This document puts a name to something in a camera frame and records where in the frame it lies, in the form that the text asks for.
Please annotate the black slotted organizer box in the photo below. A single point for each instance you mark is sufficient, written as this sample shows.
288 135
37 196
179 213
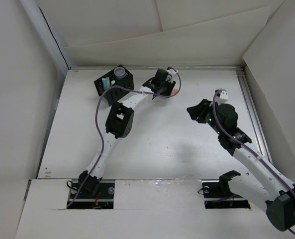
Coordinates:
115 94

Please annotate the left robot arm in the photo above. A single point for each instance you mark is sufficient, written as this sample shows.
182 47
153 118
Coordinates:
119 123

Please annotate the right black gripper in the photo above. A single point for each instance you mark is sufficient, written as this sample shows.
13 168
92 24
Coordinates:
199 110

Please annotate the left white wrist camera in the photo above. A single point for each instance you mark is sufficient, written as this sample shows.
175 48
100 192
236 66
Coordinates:
171 73

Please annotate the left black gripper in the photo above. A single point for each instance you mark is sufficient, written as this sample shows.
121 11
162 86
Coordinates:
170 85

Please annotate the blue capped highlighter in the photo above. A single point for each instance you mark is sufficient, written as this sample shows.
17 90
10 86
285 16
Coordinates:
104 83

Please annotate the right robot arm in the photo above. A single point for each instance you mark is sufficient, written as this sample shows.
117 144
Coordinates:
264 185

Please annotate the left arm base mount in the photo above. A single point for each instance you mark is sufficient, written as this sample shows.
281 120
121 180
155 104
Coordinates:
97 194

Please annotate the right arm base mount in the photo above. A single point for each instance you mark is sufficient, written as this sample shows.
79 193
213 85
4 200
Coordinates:
217 194

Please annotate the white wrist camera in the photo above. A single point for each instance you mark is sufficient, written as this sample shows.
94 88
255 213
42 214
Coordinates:
171 73
221 96

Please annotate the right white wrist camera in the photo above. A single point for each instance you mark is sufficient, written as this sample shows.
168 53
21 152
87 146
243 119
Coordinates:
221 96

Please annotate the round tape roll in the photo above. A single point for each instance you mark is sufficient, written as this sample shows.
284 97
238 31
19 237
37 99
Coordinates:
119 72

